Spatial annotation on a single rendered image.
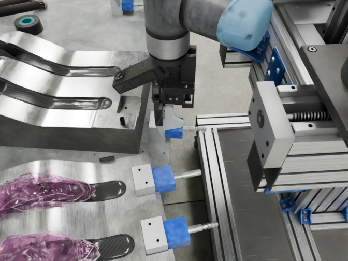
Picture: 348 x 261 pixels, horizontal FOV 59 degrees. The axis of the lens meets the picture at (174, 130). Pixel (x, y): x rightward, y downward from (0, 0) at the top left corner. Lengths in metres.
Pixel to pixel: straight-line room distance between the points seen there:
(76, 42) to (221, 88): 1.20
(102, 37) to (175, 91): 0.52
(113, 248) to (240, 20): 0.41
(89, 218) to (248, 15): 0.41
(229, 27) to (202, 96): 1.55
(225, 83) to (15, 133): 1.55
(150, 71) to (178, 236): 0.29
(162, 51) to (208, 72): 1.63
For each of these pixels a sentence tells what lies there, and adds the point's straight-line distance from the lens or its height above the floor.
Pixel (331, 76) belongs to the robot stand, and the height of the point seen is 1.04.
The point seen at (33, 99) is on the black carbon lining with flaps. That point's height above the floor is 0.89.
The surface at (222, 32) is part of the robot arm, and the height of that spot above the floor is 1.14.
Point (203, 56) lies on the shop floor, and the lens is 2.27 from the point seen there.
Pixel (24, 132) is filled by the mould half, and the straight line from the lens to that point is 0.74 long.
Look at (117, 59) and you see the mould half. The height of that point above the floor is 0.89.
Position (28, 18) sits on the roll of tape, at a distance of 1.16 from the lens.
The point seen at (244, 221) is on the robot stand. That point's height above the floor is 0.21.
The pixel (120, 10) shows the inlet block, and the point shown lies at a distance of 1.15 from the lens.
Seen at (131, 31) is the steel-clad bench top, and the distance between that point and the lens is 1.06.
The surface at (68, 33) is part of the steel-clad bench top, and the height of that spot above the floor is 0.80.
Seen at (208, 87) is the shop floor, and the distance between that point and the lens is 2.03.
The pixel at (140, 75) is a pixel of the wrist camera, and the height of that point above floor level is 1.00.
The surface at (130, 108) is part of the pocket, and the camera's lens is 0.71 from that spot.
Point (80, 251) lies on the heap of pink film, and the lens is 0.54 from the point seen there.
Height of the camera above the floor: 1.38
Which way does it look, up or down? 51 degrees down
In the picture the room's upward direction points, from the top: straight up
